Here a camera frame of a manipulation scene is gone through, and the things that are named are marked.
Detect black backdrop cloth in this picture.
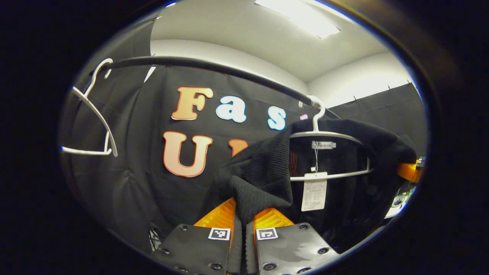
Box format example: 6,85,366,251
59,19,426,254

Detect black knit jacket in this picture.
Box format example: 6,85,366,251
216,118,418,254

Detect white paper hang tag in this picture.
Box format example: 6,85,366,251
301,172,328,212

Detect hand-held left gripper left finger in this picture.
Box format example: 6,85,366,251
153,198,242,275

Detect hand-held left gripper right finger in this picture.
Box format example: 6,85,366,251
244,207,340,275

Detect white side table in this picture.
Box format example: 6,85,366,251
384,183,417,219

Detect black clothes rack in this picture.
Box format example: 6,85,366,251
90,56,341,120

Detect white hanger with crossbar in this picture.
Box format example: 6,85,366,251
60,58,119,158
289,95,373,182

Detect black and white cables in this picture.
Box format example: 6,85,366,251
148,226,164,252

